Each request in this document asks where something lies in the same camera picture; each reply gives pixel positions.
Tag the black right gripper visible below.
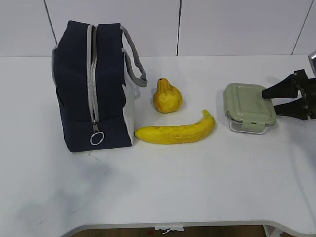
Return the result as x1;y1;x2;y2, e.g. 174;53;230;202
262;69;316;120

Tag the green lid glass container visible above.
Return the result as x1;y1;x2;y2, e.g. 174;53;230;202
223;83;277;134

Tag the yellow pear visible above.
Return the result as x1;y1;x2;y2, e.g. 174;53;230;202
153;78;183;114

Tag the yellow banana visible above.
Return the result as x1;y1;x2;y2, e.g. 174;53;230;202
135;110;216;145

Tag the navy blue lunch bag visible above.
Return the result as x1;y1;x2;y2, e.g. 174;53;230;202
52;21;148;152

